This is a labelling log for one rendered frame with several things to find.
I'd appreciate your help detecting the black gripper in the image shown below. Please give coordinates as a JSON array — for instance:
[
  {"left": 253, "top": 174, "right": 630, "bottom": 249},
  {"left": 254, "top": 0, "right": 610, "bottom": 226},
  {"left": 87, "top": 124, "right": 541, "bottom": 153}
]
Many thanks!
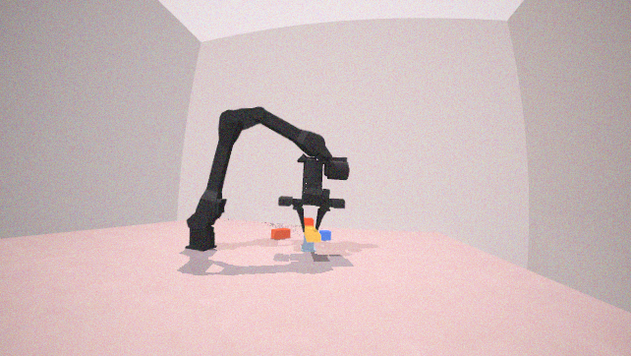
[{"left": 278, "top": 177, "right": 345, "bottom": 232}]

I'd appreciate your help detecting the orange-red block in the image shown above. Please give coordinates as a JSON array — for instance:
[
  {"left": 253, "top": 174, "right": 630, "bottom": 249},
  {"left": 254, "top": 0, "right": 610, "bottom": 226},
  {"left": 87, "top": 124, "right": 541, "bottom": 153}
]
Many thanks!
[{"left": 271, "top": 228, "right": 290, "bottom": 240}]

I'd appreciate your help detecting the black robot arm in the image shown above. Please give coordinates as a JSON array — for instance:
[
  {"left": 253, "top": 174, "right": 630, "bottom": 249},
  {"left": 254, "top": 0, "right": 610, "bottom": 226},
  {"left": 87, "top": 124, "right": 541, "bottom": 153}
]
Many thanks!
[{"left": 185, "top": 107, "right": 350, "bottom": 252}]

